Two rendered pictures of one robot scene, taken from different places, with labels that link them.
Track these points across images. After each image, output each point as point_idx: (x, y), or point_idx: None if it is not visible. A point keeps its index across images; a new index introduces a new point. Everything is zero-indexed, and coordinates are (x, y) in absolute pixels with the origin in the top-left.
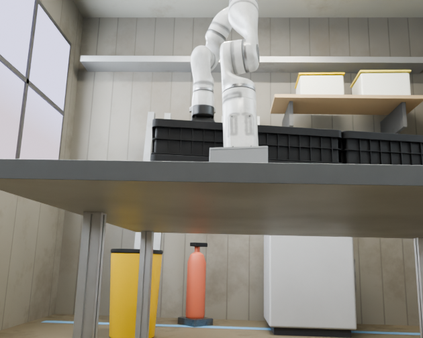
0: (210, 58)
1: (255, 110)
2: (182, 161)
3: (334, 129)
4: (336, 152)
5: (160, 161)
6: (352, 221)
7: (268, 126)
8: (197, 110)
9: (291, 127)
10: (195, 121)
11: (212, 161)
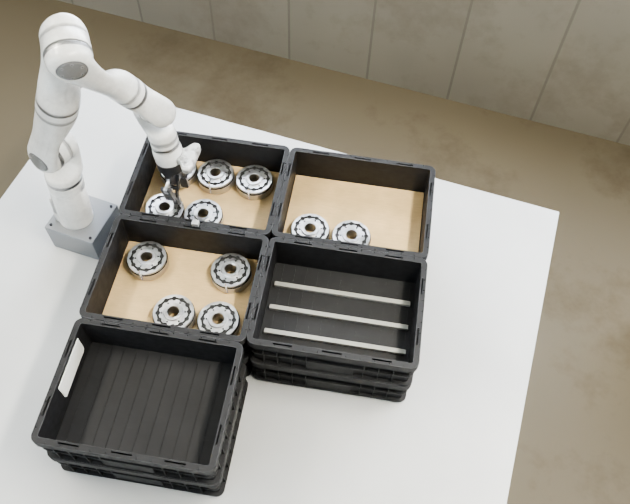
0: (135, 115)
1: (53, 200)
2: (16, 177)
3: (81, 305)
4: None
5: (23, 167)
6: None
7: (110, 231)
8: None
9: (100, 255)
10: (136, 163)
11: (6, 191)
